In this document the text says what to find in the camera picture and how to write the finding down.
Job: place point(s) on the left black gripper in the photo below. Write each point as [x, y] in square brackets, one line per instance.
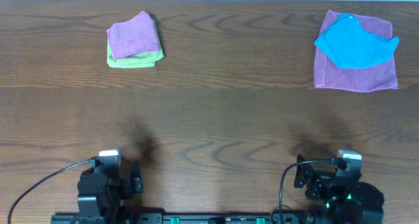
[131, 183]

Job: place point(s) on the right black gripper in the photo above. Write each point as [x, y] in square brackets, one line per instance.
[308, 177]

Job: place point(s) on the blue microfiber cloth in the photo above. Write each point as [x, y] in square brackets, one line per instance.
[349, 46]

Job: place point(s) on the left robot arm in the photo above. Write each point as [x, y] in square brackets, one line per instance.
[109, 209]

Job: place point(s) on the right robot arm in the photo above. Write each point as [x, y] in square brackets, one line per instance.
[346, 199]

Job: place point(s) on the folded green cloth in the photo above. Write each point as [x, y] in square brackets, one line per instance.
[140, 60]

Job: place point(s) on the large purple cloth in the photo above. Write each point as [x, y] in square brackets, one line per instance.
[378, 77]

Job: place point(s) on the folded purple cloth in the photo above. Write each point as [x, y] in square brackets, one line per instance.
[132, 37]

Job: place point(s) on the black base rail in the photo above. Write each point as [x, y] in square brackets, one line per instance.
[158, 218]

